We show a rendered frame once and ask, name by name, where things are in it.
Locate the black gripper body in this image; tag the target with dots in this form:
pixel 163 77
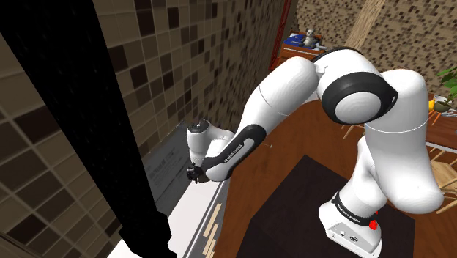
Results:
pixel 192 174

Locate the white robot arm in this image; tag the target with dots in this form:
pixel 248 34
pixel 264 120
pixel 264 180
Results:
pixel 392 143

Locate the tall black slab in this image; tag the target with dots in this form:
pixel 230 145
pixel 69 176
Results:
pixel 71 89

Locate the wooden dresser with toys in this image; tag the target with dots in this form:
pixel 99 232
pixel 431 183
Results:
pixel 294 50

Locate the pale wooden beam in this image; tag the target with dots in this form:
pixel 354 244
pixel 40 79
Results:
pixel 364 23

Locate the pale wooden chair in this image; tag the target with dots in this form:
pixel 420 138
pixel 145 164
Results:
pixel 444 173

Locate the wooden table with plant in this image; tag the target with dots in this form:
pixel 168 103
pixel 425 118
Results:
pixel 441 130

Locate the red door frame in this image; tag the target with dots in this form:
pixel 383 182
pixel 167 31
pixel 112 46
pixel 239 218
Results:
pixel 280 32

